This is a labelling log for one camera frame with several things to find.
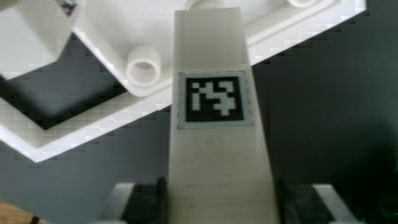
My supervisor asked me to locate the white desk leg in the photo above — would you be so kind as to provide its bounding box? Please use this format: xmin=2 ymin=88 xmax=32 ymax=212
xmin=165 ymin=7 xmax=281 ymax=224
xmin=0 ymin=0 xmax=78 ymax=80

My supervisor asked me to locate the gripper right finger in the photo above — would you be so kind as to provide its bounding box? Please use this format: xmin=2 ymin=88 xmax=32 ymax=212
xmin=277 ymin=182 xmax=362 ymax=224

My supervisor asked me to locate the white desk tabletop panel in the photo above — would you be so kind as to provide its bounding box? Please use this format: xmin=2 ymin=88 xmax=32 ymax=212
xmin=73 ymin=0 xmax=366 ymax=97

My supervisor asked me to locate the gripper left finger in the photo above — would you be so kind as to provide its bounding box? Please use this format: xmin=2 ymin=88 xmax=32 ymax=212
xmin=96 ymin=178 xmax=169 ymax=224

